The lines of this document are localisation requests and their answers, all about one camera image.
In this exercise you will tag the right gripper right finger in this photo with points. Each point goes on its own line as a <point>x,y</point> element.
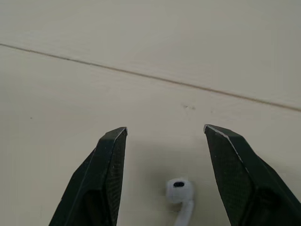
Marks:
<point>244,179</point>

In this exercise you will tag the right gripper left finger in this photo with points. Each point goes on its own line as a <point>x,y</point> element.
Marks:
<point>101,179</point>

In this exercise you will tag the white earbud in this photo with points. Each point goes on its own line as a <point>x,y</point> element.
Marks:
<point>179,191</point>

